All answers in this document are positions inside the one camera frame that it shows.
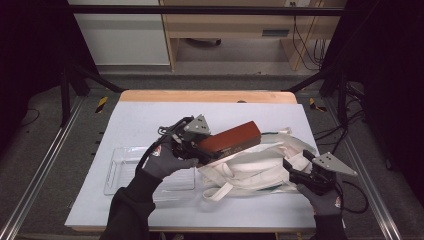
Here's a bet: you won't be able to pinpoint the beige wooden desk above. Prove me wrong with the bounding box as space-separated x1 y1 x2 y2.
159 0 348 72

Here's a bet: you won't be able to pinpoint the white power strip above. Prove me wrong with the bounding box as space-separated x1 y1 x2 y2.
284 0 312 8

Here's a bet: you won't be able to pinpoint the clear plastic tray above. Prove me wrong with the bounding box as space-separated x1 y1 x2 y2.
103 146 197 197

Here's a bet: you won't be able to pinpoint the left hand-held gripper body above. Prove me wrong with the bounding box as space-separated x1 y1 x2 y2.
159 114 221 166

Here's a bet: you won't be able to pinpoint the white cabinet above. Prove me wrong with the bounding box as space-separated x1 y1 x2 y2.
67 0 171 67

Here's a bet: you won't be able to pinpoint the dark recessed desk handle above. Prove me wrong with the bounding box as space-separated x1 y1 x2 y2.
261 29 290 38

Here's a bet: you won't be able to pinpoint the dark curtain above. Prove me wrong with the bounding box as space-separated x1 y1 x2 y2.
319 0 424 204
0 0 98 148

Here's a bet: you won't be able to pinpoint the person's left hand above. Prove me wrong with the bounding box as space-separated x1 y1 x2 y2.
136 134 200 181

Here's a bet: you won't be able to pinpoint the black metal frame bar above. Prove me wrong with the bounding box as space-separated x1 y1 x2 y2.
43 4 368 16

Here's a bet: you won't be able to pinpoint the black metal stand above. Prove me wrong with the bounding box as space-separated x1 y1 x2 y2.
59 61 125 128
285 61 352 126

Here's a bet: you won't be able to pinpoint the aluminium floor rail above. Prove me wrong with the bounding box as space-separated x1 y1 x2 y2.
323 96 404 240
0 95 85 240

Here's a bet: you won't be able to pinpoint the white canvas tote bag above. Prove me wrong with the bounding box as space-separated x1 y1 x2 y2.
197 126 318 203

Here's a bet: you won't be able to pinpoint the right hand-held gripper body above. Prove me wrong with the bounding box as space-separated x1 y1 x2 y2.
289 152 358 197

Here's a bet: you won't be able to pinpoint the yellow black tape marker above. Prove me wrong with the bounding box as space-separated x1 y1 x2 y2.
95 96 110 114
308 97 328 113

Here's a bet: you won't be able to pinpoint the white table mat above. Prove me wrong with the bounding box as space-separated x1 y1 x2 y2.
64 101 318 231

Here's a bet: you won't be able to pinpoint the black floor cables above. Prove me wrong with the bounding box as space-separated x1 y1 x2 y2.
312 81 368 155

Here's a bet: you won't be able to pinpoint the thin black floor cable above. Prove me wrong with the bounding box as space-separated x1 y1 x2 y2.
19 107 42 128

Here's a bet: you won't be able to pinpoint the black hanging cable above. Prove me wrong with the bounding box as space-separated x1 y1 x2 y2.
292 15 318 71
313 38 330 68

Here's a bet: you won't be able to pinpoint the person's right hand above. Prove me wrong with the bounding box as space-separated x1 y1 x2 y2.
296 181 344 218

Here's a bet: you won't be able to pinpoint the long brown box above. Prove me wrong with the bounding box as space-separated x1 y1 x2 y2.
196 120 263 164

